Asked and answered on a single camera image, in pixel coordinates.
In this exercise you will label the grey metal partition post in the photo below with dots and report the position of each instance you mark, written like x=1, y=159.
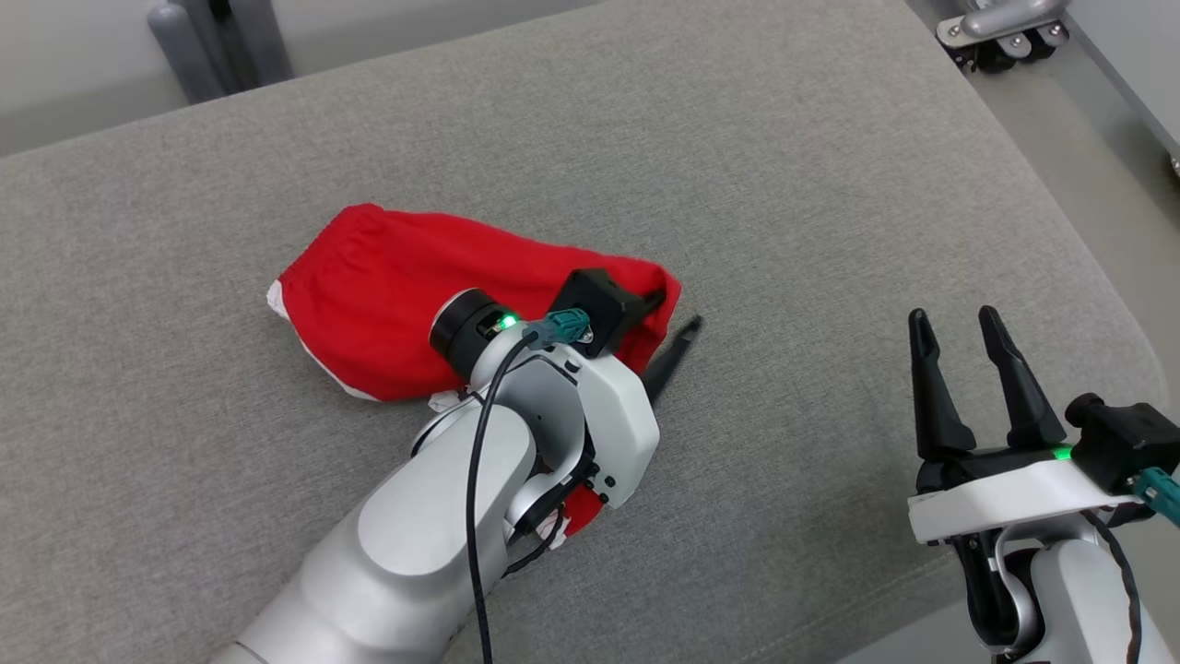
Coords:
x=253, y=37

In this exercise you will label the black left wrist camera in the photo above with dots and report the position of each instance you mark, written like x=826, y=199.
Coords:
x=599, y=300

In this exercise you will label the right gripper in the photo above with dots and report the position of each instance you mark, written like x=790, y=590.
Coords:
x=1005, y=498

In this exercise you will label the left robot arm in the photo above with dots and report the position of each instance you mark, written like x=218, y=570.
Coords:
x=415, y=544

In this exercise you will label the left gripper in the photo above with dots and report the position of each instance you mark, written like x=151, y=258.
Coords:
x=618, y=433

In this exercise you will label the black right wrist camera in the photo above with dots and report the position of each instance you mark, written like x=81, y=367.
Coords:
x=1129, y=438

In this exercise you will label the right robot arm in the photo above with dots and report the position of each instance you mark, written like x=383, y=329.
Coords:
x=1069, y=590

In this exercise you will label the metal caster base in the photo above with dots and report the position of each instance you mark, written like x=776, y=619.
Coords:
x=1000, y=23

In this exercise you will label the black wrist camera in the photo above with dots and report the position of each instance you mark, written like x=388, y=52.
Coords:
x=599, y=300
x=1129, y=438

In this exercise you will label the grey cylinder post foot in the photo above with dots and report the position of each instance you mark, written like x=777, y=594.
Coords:
x=180, y=51

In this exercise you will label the red shorts with white stripe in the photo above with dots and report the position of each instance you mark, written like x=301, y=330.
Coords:
x=378, y=304

